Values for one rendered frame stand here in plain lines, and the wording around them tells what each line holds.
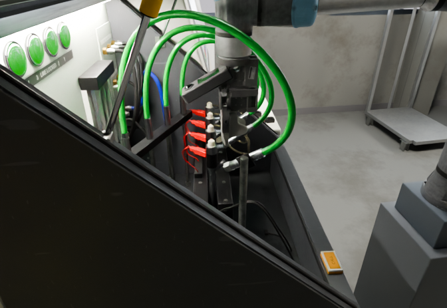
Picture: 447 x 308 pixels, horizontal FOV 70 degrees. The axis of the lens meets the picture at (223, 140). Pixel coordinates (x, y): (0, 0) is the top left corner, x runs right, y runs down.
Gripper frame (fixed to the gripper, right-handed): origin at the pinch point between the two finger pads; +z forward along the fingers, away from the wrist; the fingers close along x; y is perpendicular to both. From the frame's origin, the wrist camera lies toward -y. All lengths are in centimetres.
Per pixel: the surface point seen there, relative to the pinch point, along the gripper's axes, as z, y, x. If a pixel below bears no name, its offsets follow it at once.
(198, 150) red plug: 3.6, -6.1, 1.6
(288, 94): -17.2, 10.2, -15.6
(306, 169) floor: 113, 79, 153
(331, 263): 17.0, 20.8, -22.8
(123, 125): -5.0, -22.6, -0.7
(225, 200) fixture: 14.9, 0.2, -4.1
